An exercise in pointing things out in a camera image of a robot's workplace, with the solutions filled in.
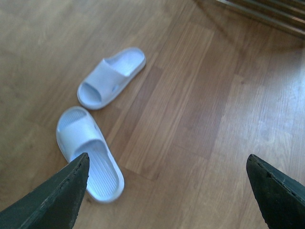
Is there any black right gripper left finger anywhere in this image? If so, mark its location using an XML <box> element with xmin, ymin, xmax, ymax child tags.
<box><xmin>0</xmin><ymin>153</ymin><xmax>90</xmax><ymax>229</ymax></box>

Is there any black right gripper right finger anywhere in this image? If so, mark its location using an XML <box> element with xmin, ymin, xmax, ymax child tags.
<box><xmin>246</xmin><ymin>154</ymin><xmax>305</xmax><ymax>229</ymax></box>

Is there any black metal shoe rack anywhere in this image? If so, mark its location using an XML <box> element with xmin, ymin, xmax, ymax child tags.
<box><xmin>217</xmin><ymin>0</ymin><xmax>305</xmax><ymax>38</ymax></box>

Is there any light blue slide sandal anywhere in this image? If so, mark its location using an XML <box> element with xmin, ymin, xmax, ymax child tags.
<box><xmin>77</xmin><ymin>47</ymin><xmax>146</xmax><ymax>110</ymax></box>
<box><xmin>56</xmin><ymin>106</ymin><xmax>124</xmax><ymax>203</ymax></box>

